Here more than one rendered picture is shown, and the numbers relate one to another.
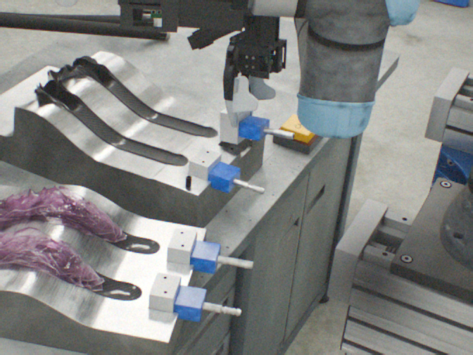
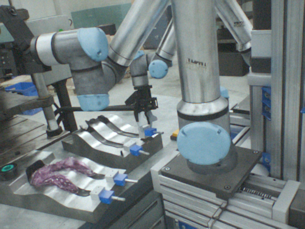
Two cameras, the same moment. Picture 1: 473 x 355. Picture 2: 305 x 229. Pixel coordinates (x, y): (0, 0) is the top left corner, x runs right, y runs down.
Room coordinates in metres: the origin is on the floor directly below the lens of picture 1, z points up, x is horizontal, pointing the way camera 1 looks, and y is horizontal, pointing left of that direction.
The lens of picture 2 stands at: (0.16, -0.45, 1.53)
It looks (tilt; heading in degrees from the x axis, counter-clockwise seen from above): 22 degrees down; 19
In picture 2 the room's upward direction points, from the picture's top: 9 degrees counter-clockwise
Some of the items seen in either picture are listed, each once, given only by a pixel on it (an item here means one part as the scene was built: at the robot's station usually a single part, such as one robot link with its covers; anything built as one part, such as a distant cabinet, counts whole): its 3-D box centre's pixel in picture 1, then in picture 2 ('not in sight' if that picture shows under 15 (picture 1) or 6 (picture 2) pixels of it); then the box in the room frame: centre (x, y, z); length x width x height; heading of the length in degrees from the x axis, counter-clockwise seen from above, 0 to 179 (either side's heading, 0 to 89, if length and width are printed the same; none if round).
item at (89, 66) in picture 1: (118, 108); (107, 130); (1.37, 0.22, 0.92); 0.35 x 0.16 x 0.09; 66
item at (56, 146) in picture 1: (114, 125); (108, 137); (1.38, 0.23, 0.87); 0.50 x 0.26 x 0.14; 66
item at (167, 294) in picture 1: (196, 304); (109, 197); (0.94, 0.04, 0.86); 0.13 x 0.05 x 0.05; 83
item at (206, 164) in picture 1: (229, 179); (138, 151); (1.22, 0.01, 0.89); 0.13 x 0.05 x 0.05; 66
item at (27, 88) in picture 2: not in sight; (23, 92); (4.00, 3.04, 0.32); 0.60 x 0.41 x 0.22; 77
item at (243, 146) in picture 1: (234, 151); (147, 141); (1.33, 0.01, 0.87); 0.05 x 0.05 x 0.04; 66
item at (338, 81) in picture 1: (337, 69); (93, 85); (0.79, -0.09, 1.33); 0.11 x 0.08 x 0.11; 3
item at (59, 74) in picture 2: not in sight; (70, 122); (1.87, 0.79, 0.74); 0.31 x 0.22 x 1.47; 156
